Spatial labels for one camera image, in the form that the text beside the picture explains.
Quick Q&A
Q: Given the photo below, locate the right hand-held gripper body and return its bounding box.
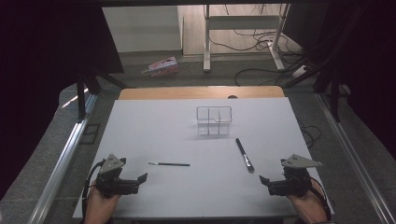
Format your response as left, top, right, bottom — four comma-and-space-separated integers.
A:
270, 154, 323, 198

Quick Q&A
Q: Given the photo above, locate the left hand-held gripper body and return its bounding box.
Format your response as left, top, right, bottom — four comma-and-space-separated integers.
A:
94, 153, 139, 199

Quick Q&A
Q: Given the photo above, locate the thin black pen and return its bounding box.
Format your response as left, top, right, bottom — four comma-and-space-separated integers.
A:
148, 161, 191, 167

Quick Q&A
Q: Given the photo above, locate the clear acrylic organizer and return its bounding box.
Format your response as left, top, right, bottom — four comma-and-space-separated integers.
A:
196, 105, 233, 136

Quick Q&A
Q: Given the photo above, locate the person's right hand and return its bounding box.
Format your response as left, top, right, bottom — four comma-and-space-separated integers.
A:
286, 178, 331, 224

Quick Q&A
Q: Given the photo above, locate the person's left hand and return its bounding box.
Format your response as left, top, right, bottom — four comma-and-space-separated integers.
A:
84, 187, 121, 224

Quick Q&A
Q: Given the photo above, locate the white table board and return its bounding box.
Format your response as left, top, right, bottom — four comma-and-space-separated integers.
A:
72, 96, 335, 219

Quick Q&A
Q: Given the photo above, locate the black metal stand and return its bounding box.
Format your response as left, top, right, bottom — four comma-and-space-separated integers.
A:
76, 73, 129, 121
283, 6, 344, 123

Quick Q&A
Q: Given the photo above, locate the white power strip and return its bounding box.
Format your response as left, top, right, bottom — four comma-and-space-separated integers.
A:
291, 64, 309, 78

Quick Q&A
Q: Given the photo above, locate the pink printed box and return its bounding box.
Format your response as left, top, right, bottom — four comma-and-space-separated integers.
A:
142, 56, 180, 77

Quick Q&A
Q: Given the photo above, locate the black curtain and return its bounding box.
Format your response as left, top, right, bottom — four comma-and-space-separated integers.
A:
281, 0, 396, 160
0, 0, 125, 200

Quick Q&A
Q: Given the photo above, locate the white cabinet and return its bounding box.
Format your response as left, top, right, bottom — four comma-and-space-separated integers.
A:
102, 5, 184, 53

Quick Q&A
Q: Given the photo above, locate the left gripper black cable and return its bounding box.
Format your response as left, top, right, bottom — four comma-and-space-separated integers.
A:
81, 159, 106, 218

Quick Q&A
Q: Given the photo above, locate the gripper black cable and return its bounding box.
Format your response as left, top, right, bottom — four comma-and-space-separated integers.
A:
81, 159, 106, 218
307, 176, 332, 222

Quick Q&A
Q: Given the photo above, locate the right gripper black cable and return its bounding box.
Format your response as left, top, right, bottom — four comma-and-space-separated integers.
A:
307, 176, 332, 222

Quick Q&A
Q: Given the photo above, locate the aluminium rail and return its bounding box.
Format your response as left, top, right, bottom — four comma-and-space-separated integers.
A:
315, 92, 396, 224
27, 92, 98, 224

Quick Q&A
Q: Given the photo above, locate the black looped cable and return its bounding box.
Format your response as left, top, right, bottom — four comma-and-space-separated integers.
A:
298, 120, 322, 149

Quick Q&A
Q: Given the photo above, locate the tangle of black floor cables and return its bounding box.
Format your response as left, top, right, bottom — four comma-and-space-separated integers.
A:
207, 4, 311, 87

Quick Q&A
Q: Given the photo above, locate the white desk frame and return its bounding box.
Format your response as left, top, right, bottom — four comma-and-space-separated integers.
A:
203, 3, 291, 73

